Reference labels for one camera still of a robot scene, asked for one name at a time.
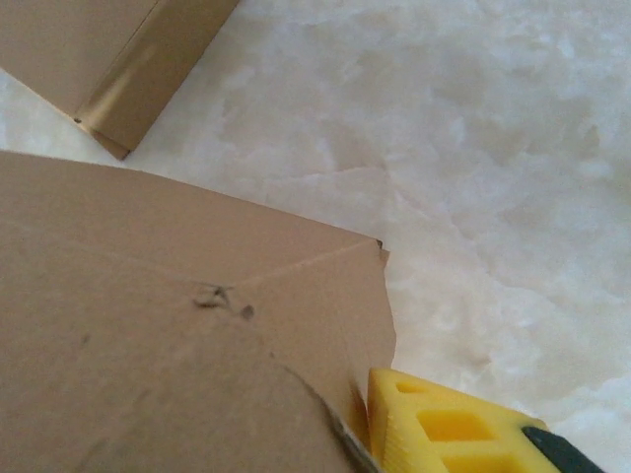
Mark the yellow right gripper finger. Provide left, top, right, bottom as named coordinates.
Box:
left=367, top=367, right=608, bottom=473

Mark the brown cardboard mailer box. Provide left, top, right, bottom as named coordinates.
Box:
left=0, top=150, right=398, bottom=473
left=0, top=0, right=243, bottom=162

